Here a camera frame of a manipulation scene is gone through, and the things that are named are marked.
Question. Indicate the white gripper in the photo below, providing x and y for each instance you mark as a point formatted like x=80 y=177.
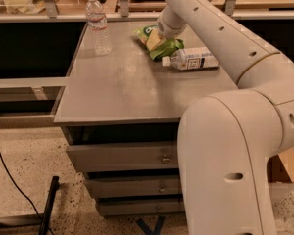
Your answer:
x=166 y=28

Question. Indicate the green rice chip bag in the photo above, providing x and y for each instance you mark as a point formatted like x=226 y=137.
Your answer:
x=166 y=49

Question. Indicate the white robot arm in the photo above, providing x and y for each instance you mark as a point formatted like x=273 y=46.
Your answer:
x=225 y=140

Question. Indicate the lying white-label bottle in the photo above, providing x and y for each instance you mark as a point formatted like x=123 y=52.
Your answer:
x=191 y=59

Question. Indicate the upright clear water bottle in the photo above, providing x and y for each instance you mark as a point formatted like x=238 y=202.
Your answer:
x=98 y=27

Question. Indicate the grey drawer cabinet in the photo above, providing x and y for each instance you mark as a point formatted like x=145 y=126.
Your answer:
x=125 y=97

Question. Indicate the top grey drawer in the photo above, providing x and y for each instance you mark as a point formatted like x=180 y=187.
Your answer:
x=123 y=156

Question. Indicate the grey drawer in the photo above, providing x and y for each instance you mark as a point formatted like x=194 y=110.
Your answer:
x=133 y=186
x=123 y=156
x=140 y=206

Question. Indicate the middle grey drawer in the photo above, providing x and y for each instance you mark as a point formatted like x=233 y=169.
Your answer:
x=133 y=186

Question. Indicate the bottom grey drawer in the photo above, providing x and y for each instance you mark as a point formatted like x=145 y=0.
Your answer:
x=140 y=206

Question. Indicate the cardboard box of snacks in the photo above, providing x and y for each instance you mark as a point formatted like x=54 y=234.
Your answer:
x=280 y=171

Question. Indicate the black metal stand base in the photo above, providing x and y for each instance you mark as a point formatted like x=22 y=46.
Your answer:
x=40 y=219

